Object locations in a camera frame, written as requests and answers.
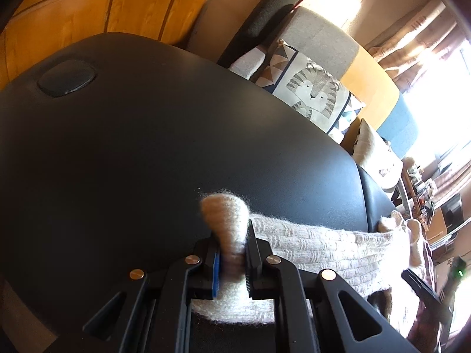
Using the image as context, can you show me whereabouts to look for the tiger print cushion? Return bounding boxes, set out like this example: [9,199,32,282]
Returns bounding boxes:
[254,39,366,133]

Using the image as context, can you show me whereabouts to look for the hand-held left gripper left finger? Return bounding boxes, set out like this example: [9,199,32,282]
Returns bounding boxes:
[83,239,221,353]

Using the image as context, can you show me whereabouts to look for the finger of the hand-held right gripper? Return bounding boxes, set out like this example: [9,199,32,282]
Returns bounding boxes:
[401,270,444,307]

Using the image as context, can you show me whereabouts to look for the pink striped curtain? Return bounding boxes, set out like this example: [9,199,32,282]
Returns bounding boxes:
[368,0,464,92]

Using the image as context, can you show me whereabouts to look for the black monitor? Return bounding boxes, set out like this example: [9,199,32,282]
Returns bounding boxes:
[440,195,462,229]

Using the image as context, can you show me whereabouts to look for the wooden side table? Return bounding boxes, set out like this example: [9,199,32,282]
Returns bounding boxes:
[401,158,444,234]

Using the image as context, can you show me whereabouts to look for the grey yellow blue sofa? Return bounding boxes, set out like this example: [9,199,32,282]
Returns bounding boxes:
[188,0,420,159]

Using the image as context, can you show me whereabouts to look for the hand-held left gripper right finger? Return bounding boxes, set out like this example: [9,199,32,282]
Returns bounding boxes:
[245,221,420,353]

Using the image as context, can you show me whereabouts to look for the round black disc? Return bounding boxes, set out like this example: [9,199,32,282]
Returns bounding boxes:
[38,57,97,98]

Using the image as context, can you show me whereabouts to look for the maroon cloth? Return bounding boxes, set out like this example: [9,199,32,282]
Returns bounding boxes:
[407,290,455,353]

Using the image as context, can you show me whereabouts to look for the deer print cushion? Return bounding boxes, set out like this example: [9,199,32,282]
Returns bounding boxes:
[353,118,403,192]

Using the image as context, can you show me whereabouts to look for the white knit sweater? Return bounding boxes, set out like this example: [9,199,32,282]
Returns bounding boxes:
[191,189,427,326]

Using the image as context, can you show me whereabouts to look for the cluster of small jars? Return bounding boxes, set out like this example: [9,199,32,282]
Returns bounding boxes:
[405,160,437,225]

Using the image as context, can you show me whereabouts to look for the orange wooden wardrobe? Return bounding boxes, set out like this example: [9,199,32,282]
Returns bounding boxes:
[0,0,218,89]

